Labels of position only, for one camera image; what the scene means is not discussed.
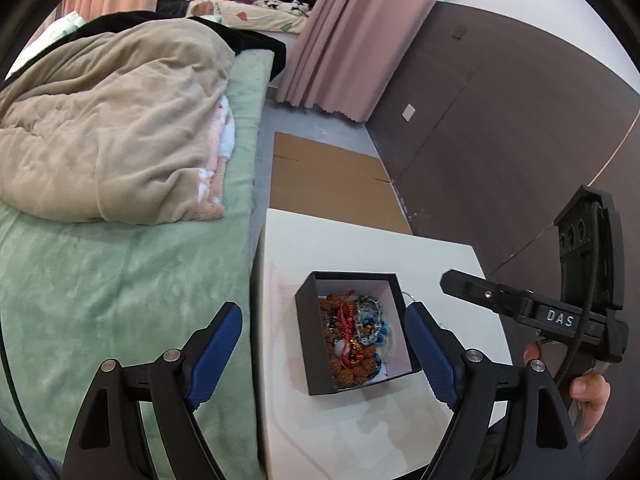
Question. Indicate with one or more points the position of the white wall socket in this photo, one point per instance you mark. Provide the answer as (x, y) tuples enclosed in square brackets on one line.
[(408, 112)]

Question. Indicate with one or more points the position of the person's right hand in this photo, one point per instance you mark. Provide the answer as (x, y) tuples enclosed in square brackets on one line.
[(591, 391)]

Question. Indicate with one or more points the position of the black jewelry box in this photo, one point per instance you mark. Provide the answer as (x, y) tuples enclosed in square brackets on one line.
[(398, 357)]

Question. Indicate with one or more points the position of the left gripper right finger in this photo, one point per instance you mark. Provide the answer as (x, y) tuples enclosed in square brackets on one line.
[(438, 352)]

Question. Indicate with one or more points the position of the black cloth on bed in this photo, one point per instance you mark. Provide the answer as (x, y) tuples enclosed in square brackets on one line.
[(121, 42)]

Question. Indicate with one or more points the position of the flat cardboard sheet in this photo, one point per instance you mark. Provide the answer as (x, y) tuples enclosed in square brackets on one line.
[(324, 181)]

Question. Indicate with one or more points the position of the brown bead bracelet red tassel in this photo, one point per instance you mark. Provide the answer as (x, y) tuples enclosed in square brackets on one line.
[(354, 332)]

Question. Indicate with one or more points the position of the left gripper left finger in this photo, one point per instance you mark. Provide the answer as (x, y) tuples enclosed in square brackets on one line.
[(208, 351)]

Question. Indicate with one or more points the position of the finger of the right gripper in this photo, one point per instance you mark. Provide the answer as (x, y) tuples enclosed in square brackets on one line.
[(499, 298)]

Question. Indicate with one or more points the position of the green bed sheet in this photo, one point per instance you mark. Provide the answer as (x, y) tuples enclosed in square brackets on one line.
[(76, 294)]

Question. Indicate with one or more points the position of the pink white cloth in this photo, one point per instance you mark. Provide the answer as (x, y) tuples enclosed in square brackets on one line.
[(220, 135)]

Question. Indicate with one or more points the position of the beige blanket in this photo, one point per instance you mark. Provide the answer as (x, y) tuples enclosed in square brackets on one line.
[(126, 149)]

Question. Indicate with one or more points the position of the floral patterned bedding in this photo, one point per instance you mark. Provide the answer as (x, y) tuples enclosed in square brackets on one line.
[(247, 16)]

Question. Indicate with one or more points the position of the pink curtain right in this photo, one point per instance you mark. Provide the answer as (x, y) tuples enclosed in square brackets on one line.
[(348, 52)]

